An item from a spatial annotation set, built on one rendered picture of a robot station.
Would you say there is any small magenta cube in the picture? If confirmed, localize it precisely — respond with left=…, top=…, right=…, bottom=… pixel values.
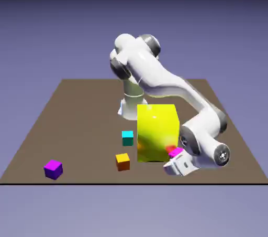
left=167, top=147, right=184, bottom=159

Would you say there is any small purple cube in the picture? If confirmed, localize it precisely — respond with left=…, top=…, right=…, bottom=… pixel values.
left=43, top=159, right=64, bottom=181

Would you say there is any large yellow box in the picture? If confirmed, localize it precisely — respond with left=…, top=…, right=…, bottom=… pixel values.
left=137, top=104, right=180, bottom=163

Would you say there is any small cyan cube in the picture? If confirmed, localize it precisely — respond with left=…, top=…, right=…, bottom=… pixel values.
left=121, top=130, right=135, bottom=147

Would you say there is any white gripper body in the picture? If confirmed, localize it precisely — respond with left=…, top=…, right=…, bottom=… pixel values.
left=163, top=150, right=200, bottom=177

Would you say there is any small orange cube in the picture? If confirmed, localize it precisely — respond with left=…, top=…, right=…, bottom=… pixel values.
left=115, top=153, right=131, bottom=172

